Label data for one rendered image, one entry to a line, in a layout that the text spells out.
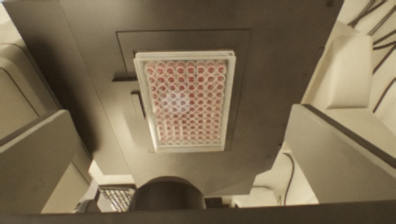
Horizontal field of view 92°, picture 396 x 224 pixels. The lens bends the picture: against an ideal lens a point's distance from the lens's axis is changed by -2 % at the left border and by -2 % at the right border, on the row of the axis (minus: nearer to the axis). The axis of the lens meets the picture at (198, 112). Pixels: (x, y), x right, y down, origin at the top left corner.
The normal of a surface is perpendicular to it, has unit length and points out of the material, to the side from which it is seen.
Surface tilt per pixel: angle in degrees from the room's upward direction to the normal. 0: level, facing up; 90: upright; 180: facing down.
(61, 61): 0
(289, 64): 0
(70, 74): 0
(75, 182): 71
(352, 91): 29
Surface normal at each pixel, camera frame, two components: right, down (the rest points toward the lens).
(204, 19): 0.04, 0.66
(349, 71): 0.03, 0.21
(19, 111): 0.96, 0.19
